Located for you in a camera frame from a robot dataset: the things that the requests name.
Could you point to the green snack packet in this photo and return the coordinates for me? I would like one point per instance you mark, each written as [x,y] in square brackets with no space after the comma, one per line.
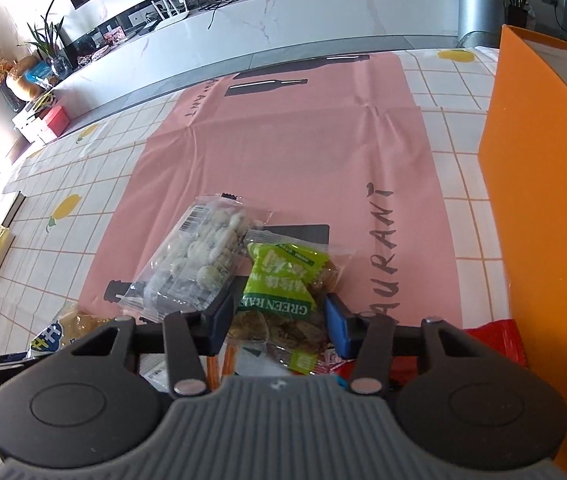
[278,285]

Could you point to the cracker packet with blue print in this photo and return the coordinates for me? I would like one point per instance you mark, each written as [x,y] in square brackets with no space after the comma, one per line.
[63,330]

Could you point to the red plastic packet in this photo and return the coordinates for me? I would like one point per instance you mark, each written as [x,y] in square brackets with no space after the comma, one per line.
[493,340]

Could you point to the clear packet of white candies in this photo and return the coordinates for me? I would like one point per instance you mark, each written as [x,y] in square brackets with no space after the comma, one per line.
[198,250]

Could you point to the orange cardboard box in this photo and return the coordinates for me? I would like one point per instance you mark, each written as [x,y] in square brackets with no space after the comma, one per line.
[538,210]

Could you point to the silver trash bin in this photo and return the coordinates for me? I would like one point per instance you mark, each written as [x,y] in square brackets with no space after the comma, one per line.
[481,10]

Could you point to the white router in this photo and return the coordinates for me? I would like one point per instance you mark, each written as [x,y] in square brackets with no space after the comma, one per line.
[171,7]

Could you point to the green plant in glass vase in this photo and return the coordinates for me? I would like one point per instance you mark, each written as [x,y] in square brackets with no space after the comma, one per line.
[58,65]

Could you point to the white storage box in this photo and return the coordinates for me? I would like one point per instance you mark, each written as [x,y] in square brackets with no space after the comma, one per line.
[28,127]

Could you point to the orange round vase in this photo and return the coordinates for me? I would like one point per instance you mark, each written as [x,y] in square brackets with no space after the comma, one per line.
[21,82]

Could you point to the wooden framed board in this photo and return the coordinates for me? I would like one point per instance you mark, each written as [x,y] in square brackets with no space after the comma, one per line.
[13,207]

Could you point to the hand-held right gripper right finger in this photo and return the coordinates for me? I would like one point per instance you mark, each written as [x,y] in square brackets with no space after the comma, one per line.
[338,325]

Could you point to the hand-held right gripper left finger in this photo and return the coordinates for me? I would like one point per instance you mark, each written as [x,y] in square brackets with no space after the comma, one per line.
[223,322]

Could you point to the white marble cabinet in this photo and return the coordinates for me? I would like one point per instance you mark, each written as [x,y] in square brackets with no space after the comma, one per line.
[313,15]

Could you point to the red storage box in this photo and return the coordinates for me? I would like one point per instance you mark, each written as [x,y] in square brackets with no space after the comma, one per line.
[56,120]

